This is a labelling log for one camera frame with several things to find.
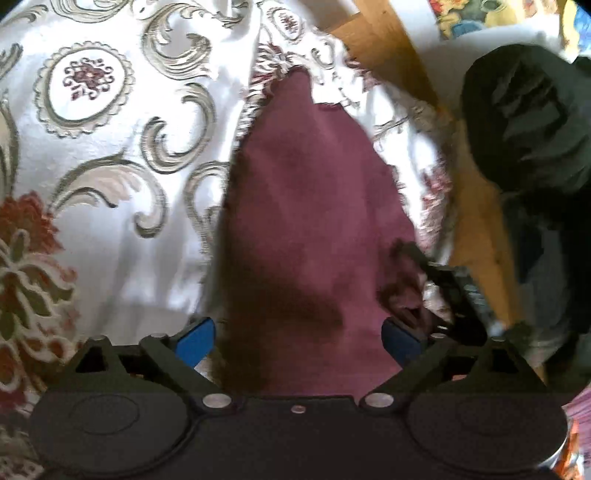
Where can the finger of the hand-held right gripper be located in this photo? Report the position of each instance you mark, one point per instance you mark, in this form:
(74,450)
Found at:
(415,258)

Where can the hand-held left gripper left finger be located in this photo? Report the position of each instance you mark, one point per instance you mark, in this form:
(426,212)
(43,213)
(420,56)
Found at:
(199,342)

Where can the wooden bed frame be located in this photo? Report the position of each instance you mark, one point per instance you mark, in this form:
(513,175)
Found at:
(397,50)

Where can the colourful wall poster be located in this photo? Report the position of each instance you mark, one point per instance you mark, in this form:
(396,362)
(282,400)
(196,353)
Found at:
(489,18)

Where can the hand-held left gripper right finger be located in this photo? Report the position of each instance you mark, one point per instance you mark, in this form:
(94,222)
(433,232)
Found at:
(398,345)

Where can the person's black top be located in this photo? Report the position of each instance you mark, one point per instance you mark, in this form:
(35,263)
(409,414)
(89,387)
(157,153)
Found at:
(526,115)

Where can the floral white bedspread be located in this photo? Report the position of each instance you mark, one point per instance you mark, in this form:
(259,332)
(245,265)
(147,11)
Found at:
(115,161)

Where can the maroon shirt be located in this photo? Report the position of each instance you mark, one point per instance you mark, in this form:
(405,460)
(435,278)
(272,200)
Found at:
(309,230)

